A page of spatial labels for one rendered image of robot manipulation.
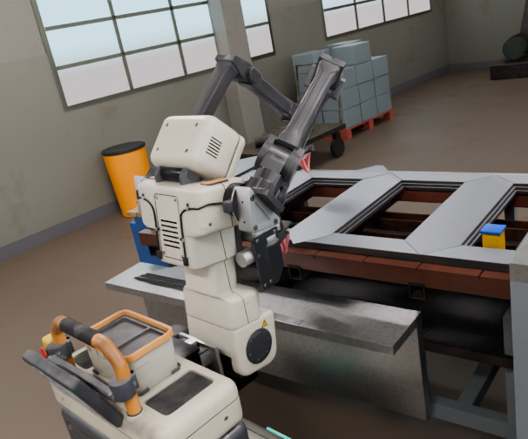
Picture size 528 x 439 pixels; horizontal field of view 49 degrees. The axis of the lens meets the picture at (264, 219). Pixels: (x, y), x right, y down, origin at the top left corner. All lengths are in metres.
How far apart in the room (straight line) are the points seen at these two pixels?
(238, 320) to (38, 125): 4.20
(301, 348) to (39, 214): 3.87
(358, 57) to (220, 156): 5.78
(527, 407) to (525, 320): 0.22
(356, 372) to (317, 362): 0.16
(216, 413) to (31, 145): 4.39
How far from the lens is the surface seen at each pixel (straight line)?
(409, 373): 1.92
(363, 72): 7.26
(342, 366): 2.05
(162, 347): 1.45
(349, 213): 2.16
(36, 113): 5.56
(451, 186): 2.39
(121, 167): 5.52
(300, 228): 2.09
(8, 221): 5.50
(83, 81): 5.78
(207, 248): 1.51
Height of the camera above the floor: 1.61
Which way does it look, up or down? 20 degrees down
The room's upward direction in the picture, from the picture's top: 11 degrees counter-clockwise
